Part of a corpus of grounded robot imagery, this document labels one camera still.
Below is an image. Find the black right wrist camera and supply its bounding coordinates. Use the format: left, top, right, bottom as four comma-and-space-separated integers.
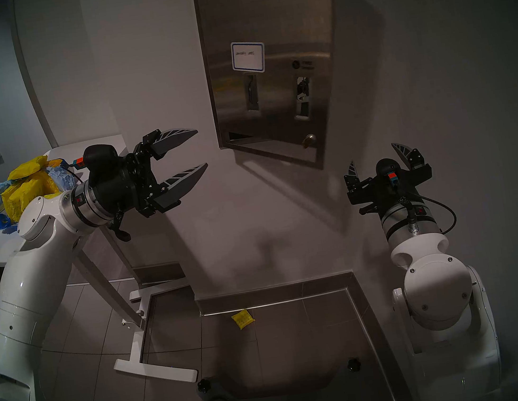
373, 157, 404, 191

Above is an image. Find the yellow wrapped sanitary pad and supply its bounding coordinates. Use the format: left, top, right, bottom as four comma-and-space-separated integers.
0, 185, 28, 225
15, 176, 61, 208
4, 155, 51, 182
230, 309, 256, 332

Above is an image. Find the white blue-bordered label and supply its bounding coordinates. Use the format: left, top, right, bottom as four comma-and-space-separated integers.
229, 38, 269, 77

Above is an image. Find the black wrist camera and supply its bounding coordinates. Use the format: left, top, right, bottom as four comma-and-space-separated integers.
71, 142, 120, 178
373, 157, 404, 191

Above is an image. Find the chrome dispensing lever mechanism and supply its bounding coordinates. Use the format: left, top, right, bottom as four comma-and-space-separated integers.
295, 76, 314, 118

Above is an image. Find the blue plastic pad bag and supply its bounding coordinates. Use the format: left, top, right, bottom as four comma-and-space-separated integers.
0, 155, 86, 235

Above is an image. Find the white pedestal table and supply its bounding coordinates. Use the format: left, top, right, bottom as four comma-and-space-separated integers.
0, 129, 201, 401

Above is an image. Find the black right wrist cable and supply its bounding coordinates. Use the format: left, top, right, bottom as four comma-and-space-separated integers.
393, 176, 459, 241

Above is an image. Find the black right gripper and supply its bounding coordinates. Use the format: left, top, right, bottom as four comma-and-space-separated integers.
340, 138, 437, 218

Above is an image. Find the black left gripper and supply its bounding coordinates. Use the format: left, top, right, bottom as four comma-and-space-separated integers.
87, 124, 215, 225

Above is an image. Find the stainless steel dispenser door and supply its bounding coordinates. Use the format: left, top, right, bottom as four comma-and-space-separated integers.
195, 0, 360, 183

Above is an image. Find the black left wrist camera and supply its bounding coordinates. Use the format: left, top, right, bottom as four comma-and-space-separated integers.
71, 142, 120, 178

